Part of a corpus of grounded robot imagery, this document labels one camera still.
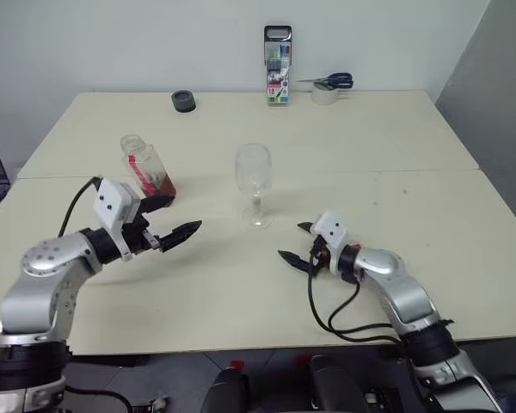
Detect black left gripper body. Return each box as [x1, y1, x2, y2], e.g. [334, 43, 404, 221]
[126, 216, 162, 256]

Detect clear wine glass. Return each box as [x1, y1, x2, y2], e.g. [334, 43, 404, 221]
[233, 142, 273, 230]

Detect blue handled scissors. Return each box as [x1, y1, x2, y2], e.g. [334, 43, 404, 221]
[295, 71, 354, 90]

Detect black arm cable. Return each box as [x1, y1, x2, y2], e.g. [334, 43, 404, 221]
[57, 176, 103, 238]
[306, 253, 404, 344]

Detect dark rounded shape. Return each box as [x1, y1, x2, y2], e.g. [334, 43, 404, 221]
[306, 354, 372, 413]
[200, 367, 251, 413]

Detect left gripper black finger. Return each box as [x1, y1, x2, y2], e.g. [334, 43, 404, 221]
[157, 219, 204, 253]
[138, 194, 175, 215]

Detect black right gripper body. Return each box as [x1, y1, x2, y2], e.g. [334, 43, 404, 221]
[307, 235, 332, 277]

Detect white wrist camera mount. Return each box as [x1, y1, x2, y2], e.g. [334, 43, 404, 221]
[312, 210, 350, 275]
[92, 179, 142, 264]

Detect white tape roll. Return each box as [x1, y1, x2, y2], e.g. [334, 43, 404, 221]
[310, 82, 339, 106]

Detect plastic bottle with red liquid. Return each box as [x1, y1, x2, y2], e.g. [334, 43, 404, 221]
[120, 133, 178, 200]

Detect grey partition panel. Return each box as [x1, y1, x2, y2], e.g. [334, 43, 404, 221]
[433, 0, 516, 243]

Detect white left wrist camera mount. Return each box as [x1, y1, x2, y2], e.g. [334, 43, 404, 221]
[92, 179, 142, 264]

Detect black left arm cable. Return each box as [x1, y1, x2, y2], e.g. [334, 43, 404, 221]
[57, 176, 103, 238]

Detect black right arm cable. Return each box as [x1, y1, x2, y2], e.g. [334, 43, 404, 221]
[306, 253, 404, 344]

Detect marker pen box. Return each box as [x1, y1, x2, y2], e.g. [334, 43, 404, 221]
[263, 25, 293, 106]

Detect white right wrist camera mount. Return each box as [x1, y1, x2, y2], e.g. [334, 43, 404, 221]
[312, 210, 350, 275]

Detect black round container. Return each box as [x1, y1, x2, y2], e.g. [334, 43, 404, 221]
[170, 89, 197, 114]

